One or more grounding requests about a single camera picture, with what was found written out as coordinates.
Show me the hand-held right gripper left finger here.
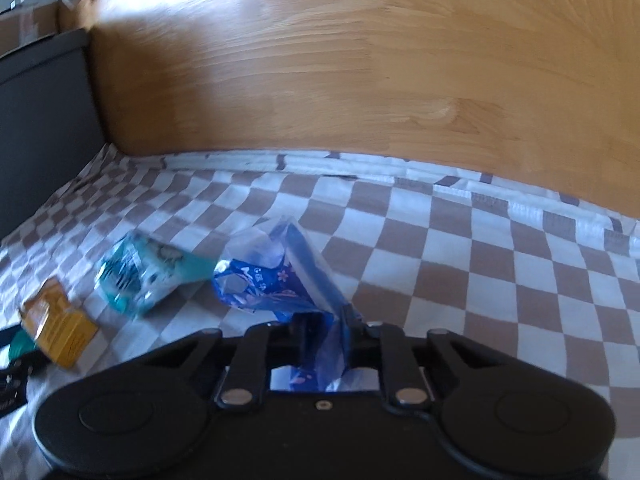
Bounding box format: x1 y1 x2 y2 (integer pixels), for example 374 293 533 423
102 312 321 408

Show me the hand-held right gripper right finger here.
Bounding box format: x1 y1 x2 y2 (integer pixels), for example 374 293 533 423
350 315 546 408

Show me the blue plastic wrapper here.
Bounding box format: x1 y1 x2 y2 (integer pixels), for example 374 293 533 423
212 216 366 393

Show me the teal plastic piece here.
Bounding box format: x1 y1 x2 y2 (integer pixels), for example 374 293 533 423
7 330 38 363

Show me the yellow small box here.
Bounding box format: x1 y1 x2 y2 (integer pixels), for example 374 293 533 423
19 279 99 368

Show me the checkered bed sheet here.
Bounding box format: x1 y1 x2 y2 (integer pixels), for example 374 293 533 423
0 142 640 480

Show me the teal and white packet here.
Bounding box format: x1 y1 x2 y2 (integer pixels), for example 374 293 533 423
95 232 213 317

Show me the dark grey nightstand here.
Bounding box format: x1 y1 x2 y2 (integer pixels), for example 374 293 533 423
0 27 106 241

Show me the wooden bed headboard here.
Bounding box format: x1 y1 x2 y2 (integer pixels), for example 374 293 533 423
57 0 640 241

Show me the brown cardboard box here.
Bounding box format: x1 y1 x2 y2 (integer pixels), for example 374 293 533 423
0 0 60 58

